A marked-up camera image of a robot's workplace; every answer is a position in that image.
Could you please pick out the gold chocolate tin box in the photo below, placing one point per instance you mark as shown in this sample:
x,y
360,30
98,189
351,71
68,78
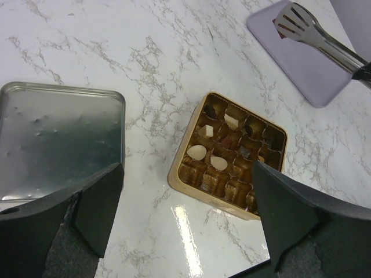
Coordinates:
x,y
231,190

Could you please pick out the white square chocolate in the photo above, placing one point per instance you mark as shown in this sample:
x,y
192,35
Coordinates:
x,y
206,132

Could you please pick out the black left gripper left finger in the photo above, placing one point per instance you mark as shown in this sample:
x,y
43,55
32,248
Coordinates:
x,y
65,233

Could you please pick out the white ridged chocolate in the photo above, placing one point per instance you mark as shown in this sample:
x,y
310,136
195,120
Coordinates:
x,y
197,152

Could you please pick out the dark square chocolate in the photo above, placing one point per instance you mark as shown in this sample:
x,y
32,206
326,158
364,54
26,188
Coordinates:
x,y
270,142

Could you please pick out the lavender plastic tray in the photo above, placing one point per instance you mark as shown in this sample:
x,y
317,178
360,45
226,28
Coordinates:
x,y
317,78

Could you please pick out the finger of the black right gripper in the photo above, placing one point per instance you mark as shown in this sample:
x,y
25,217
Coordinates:
x,y
361,72

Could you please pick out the metal tongs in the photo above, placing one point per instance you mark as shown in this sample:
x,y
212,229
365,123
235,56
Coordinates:
x,y
309,31

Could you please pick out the milk brown chocolate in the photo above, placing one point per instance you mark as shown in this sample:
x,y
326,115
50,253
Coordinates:
x,y
283,31

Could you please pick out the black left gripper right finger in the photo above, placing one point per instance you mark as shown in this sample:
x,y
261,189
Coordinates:
x,y
310,233

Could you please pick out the cream oval chocolate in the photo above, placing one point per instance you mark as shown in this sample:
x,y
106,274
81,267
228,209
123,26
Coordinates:
x,y
218,163

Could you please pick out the dark chocolate cube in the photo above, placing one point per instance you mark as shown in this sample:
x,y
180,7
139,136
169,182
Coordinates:
x,y
227,141

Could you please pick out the silver tin lid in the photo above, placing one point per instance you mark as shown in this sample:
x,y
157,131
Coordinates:
x,y
55,136

